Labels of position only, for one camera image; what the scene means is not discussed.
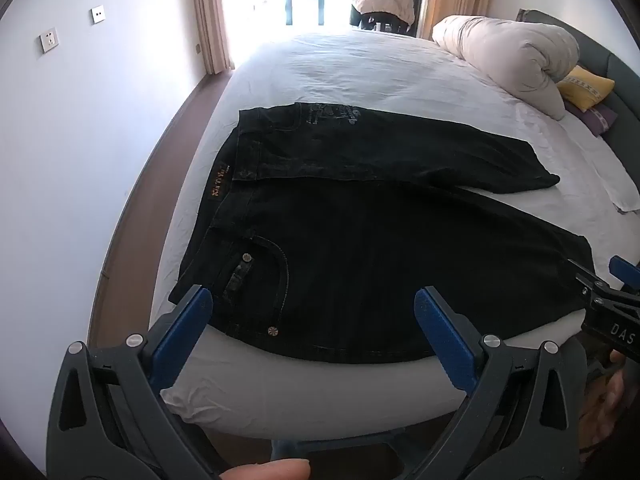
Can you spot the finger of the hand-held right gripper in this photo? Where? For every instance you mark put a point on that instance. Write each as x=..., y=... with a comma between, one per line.
x=625, y=271
x=585, y=275

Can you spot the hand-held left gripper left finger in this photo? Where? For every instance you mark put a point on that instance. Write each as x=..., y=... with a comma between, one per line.
x=186, y=317

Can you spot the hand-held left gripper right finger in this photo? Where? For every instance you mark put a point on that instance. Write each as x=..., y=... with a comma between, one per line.
x=444, y=330

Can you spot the black pants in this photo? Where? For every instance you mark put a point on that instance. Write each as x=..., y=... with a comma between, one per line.
x=350, y=260

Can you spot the person's right hand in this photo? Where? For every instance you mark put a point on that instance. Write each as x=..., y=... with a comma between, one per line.
x=612, y=400

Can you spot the person's left hand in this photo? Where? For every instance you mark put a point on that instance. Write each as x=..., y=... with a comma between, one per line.
x=265, y=471

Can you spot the purple pillow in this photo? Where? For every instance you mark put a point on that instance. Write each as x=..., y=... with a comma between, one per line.
x=597, y=117

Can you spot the yellow pillow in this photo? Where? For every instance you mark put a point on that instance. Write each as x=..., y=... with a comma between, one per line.
x=585, y=87

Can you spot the dark grey headboard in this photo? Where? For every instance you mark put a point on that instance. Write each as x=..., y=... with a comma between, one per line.
x=622, y=67

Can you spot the rolled cream duvet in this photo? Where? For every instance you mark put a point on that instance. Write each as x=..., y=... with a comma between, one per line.
x=505, y=55

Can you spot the bed with white sheet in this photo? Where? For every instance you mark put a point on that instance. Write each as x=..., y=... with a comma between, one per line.
x=360, y=67

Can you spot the black chair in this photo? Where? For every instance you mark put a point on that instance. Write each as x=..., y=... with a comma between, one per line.
x=382, y=22

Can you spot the white wall socket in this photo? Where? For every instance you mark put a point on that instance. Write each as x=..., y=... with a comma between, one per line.
x=49, y=40

